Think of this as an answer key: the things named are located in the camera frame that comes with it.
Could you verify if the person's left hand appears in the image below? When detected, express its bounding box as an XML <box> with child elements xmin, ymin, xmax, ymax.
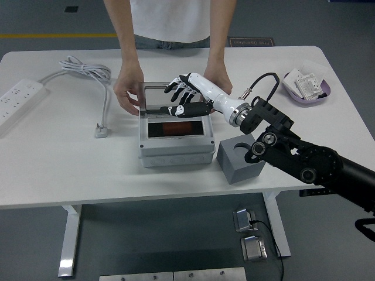
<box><xmin>203</xmin><ymin>64</ymin><xmax>234</xmax><ymax>96</ymax></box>

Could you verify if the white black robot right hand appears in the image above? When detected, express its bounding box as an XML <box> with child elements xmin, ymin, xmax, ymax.
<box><xmin>159</xmin><ymin>71</ymin><xmax>244</xmax><ymax>121</ymax></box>

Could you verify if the person's right hand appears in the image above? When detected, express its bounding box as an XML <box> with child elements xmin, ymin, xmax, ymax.
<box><xmin>113</xmin><ymin>63</ymin><xmax>146</xmax><ymax>116</ymax></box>

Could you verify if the transparent hinged box lid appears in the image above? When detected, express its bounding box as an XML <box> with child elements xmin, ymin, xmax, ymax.
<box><xmin>139</xmin><ymin>81</ymin><xmax>212</xmax><ymax>118</ymax></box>

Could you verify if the orange cylindrical battery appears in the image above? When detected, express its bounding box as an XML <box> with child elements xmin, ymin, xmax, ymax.
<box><xmin>162</xmin><ymin>123</ymin><xmax>193</xmax><ymax>136</ymax></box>

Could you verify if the grey plastic junction box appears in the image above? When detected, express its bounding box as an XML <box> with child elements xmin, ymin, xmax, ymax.
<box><xmin>138</xmin><ymin>112</ymin><xmax>216</xmax><ymax>168</ymax></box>

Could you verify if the silver floor outlet box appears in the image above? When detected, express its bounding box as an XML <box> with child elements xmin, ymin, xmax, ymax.
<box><xmin>240</xmin><ymin>236</ymin><xmax>268</xmax><ymax>262</ymax></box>
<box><xmin>233</xmin><ymin>207</ymin><xmax>258</xmax><ymax>233</ymax></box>

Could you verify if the dark floor sign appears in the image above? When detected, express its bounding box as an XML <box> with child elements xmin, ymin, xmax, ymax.
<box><xmin>229</xmin><ymin>37</ymin><xmax>276</xmax><ymax>47</ymax></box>

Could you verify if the white power plug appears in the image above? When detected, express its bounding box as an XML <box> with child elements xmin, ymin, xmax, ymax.
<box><xmin>94</xmin><ymin>122</ymin><xmax>110</xmax><ymax>139</ymax></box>

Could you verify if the purple plastic tray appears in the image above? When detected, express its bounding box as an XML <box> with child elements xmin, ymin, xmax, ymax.
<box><xmin>282</xmin><ymin>68</ymin><xmax>333</xmax><ymax>108</ymax></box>

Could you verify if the person's torso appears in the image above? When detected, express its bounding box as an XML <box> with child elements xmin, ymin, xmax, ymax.
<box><xmin>128</xmin><ymin>0</ymin><xmax>212</xmax><ymax>50</ymax></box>

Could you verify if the grey block with round hole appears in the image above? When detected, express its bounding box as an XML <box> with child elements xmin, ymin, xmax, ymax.
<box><xmin>216</xmin><ymin>133</ymin><xmax>266</xmax><ymax>185</ymax></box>

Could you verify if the white printed socket panel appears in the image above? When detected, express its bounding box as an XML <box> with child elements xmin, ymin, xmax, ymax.
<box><xmin>294</xmin><ymin>73</ymin><xmax>323</xmax><ymax>100</ymax></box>

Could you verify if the white power strip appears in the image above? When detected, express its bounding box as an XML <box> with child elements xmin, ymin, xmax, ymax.
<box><xmin>0</xmin><ymin>78</ymin><xmax>49</xmax><ymax>137</ymax></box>

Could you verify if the white table leg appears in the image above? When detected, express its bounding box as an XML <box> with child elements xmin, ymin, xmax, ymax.
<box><xmin>57</xmin><ymin>204</ymin><xmax>83</xmax><ymax>277</ymax></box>
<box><xmin>262</xmin><ymin>191</ymin><xmax>291</xmax><ymax>258</ymax></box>

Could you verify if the black perforated bar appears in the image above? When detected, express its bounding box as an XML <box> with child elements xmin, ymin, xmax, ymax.
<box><xmin>299</xmin><ymin>189</ymin><xmax>333</xmax><ymax>197</ymax></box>

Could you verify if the grey metal plate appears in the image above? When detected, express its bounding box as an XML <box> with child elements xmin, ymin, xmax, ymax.
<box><xmin>99</xmin><ymin>272</ymin><xmax>173</xmax><ymax>281</ymax></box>
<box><xmin>173</xmin><ymin>266</ymin><xmax>247</xmax><ymax>281</ymax></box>

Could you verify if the white power cord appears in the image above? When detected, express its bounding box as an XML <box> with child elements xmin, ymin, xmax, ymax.
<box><xmin>37</xmin><ymin>55</ymin><xmax>113</xmax><ymax>125</ymax></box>

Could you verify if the plain white switch plate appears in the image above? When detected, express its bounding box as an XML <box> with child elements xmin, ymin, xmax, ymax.
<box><xmin>283</xmin><ymin>67</ymin><xmax>302</xmax><ymax>88</ymax></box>

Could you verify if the black floor cable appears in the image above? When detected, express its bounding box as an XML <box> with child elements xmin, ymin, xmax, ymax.
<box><xmin>250</xmin><ymin>219</ymin><xmax>285</xmax><ymax>281</ymax></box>

